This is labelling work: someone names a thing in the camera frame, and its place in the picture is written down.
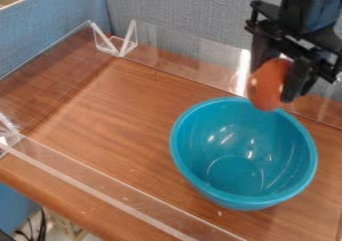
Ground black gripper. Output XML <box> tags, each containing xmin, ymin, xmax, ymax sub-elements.
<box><xmin>245</xmin><ymin>0</ymin><xmax>342</xmax><ymax>103</ymax></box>

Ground brown toy mushroom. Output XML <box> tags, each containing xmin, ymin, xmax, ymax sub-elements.
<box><xmin>247</xmin><ymin>58</ymin><xmax>292</xmax><ymax>111</ymax></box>

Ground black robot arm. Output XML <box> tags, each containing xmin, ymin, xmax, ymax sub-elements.
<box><xmin>244</xmin><ymin>0</ymin><xmax>342</xmax><ymax>103</ymax></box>

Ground blue plastic bowl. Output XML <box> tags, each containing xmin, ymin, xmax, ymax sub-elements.
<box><xmin>169</xmin><ymin>97</ymin><xmax>317</xmax><ymax>211</ymax></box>

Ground clear acrylic back barrier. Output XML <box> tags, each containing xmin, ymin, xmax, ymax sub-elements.
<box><xmin>90</xmin><ymin>18</ymin><xmax>342</xmax><ymax>130</ymax></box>

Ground clear acrylic barrier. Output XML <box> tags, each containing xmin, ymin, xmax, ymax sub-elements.
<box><xmin>0</xmin><ymin>113</ymin><xmax>245</xmax><ymax>241</ymax></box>
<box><xmin>90</xmin><ymin>18</ymin><xmax>342</xmax><ymax>130</ymax></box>
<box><xmin>0</xmin><ymin>19</ymin><xmax>114</xmax><ymax>133</ymax></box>

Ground clear acrylic left barrier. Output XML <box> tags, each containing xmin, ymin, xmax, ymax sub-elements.
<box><xmin>0</xmin><ymin>19</ymin><xmax>114</xmax><ymax>133</ymax></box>

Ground clear acrylic front barrier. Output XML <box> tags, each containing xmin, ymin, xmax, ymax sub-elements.
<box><xmin>0</xmin><ymin>113</ymin><xmax>245</xmax><ymax>241</ymax></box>

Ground clear triangular corner bracket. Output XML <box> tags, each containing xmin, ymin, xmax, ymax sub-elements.
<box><xmin>89</xmin><ymin>20</ymin><xmax>138</xmax><ymax>57</ymax></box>

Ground black cables under table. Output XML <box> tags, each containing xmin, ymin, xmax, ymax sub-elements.
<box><xmin>0</xmin><ymin>207</ymin><xmax>48</xmax><ymax>241</ymax></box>

